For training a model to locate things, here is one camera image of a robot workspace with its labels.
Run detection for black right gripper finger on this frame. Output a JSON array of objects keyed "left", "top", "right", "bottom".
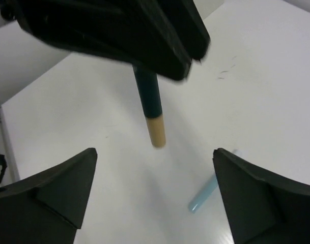
[
  {"left": 17, "top": 1, "right": 191, "bottom": 81},
  {"left": 158, "top": 0, "right": 210, "bottom": 61}
]

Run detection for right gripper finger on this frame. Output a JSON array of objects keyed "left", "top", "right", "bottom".
[
  {"left": 0, "top": 148, "right": 97, "bottom": 243},
  {"left": 213, "top": 148, "right": 310, "bottom": 243}
]

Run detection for black gold makeup pen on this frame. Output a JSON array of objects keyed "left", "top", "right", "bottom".
[{"left": 133, "top": 66, "right": 166, "bottom": 148}]

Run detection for light blue makeup pen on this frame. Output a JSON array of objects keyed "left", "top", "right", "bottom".
[{"left": 187, "top": 169, "right": 218, "bottom": 214}]

